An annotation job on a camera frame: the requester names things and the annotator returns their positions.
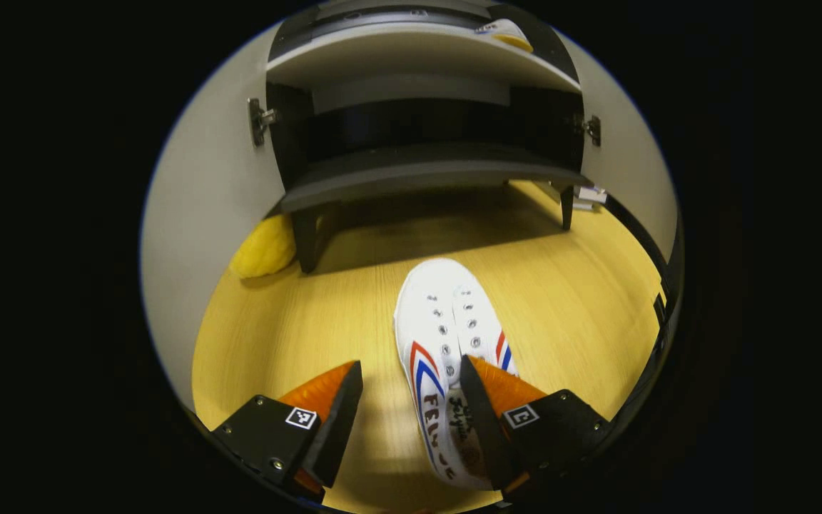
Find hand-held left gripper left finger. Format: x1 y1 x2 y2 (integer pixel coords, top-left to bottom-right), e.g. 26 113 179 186
213 359 365 504

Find grey shoe cabinet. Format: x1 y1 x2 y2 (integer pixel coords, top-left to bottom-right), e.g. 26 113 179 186
265 0 594 276

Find grey cabinet door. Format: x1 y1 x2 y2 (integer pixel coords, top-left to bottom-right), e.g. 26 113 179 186
140 21 290 411
554 29 679 261

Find yellow plush toy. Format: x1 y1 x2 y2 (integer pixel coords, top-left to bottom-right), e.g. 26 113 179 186
229 213 298 279

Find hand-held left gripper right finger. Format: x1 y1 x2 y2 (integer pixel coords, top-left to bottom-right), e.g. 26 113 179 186
460 355 612 500

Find white canvas shoe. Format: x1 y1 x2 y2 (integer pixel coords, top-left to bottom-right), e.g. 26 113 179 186
393 257 520 491
474 19 534 54

